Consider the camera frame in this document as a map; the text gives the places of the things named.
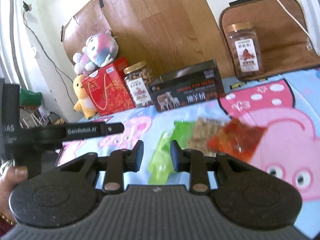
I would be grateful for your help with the red gift bag box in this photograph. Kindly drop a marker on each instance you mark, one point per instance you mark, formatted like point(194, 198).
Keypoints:
point(107, 89)

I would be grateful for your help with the beige snack packet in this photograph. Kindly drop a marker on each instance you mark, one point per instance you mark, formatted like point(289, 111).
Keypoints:
point(203, 130)

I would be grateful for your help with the brown seat cushion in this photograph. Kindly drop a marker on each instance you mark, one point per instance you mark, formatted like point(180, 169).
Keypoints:
point(279, 26)

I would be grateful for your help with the black open tin box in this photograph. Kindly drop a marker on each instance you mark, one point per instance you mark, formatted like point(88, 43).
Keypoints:
point(194, 84)

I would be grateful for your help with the red snack packet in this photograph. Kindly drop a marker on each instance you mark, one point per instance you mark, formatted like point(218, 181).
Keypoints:
point(237, 139)

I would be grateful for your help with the pink blue plush toy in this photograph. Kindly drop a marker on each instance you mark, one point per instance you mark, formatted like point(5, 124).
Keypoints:
point(99, 50)

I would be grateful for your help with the yellow duck plush toy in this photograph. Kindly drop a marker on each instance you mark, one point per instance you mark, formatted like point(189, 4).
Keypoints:
point(84, 103)

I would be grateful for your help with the pecan jar gold lid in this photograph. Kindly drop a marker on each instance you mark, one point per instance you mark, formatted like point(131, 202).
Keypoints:
point(245, 50)

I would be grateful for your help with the green snack packet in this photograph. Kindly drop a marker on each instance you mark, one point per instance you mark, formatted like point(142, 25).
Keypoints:
point(160, 166)

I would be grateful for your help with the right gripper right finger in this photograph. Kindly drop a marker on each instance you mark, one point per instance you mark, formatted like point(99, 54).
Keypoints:
point(198, 165)

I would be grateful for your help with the Peppa Pig blue tablecloth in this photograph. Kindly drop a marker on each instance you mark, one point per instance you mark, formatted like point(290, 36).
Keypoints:
point(288, 105)

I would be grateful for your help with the wooden board panel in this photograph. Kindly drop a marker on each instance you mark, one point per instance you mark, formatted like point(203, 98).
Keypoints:
point(167, 34)

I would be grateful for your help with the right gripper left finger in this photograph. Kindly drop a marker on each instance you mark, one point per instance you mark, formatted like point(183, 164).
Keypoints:
point(115, 165)

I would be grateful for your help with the nut jar gold lid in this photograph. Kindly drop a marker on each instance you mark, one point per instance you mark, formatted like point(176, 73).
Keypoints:
point(137, 78)

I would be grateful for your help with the person's left hand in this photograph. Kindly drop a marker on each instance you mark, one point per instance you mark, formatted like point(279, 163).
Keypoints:
point(11, 177)

